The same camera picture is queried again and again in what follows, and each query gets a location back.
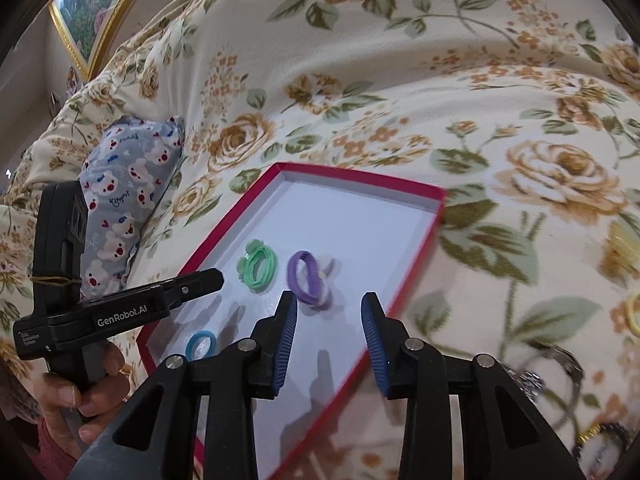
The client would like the green hair tie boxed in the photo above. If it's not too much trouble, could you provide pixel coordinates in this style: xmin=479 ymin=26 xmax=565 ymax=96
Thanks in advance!
xmin=236 ymin=239 xmax=278 ymax=294

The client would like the person's left hand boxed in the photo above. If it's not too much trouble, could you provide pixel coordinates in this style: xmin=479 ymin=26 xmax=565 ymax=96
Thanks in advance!
xmin=39 ymin=344 xmax=132 ymax=460

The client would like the gold framed painting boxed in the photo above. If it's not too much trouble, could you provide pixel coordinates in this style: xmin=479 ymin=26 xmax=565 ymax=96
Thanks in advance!
xmin=48 ymin=0 xmax=156 ymax=81

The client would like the purple hair tie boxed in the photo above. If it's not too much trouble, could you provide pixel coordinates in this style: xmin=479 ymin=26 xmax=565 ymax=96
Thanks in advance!
xmin=286 ymin=251 xmax=331 ymax=309

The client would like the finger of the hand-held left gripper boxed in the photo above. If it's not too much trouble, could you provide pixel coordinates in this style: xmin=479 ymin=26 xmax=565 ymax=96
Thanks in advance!
xmin=162 ymin=268 xmax=224 ymax=308

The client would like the red shallow box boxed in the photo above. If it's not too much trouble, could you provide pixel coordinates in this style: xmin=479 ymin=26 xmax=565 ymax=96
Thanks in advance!
xmin=136 ymin=162 xmax=447 ymax=480

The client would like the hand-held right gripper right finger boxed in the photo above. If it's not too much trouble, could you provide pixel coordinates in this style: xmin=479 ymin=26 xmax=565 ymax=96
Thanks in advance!
xmin=360 ymin=292 xmax=588 ymax=480

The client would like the silver band wristwatch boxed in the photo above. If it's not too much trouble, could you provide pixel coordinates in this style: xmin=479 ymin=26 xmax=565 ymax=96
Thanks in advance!
xmin=505 ymin=344 xmax=586 ymax=422

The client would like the bear print grey pillow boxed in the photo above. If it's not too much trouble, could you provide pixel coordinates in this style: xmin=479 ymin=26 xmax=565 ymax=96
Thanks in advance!
xmin=80 ymin=115 xmax=187 ymax=302

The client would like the black bead bracelet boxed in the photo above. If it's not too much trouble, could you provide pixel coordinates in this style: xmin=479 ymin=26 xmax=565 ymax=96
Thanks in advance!
xmin=574 ymin=422 xmax=632 ymax=467

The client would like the white hair tie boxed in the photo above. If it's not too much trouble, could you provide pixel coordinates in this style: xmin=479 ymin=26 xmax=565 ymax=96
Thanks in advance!
xmin=315 ymin=254 xmax=336 ymax=311

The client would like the floral cream blanket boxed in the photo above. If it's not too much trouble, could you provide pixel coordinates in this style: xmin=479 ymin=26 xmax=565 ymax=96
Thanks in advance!
xmin=0 ymin=0 xmax=640 ymax=480

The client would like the blue hair tie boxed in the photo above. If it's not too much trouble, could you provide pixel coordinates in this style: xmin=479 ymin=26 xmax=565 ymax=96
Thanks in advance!
xmin=185 ymin=330 xmax=218 ymax=362

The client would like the yellow ring hair tie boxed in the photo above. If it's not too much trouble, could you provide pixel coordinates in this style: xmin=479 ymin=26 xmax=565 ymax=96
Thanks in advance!
xmin=624 ymin=292 xmax=640 ymax=337

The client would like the tan rubber band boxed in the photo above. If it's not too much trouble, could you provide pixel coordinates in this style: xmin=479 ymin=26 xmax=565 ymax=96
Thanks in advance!
xmin=29 ymin=274 xmax=84 ymax=287

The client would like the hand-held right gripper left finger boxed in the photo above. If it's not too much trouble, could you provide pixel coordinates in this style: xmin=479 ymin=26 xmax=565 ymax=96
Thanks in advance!
xmin=67 ymin=290 xmax=299 ymax=480

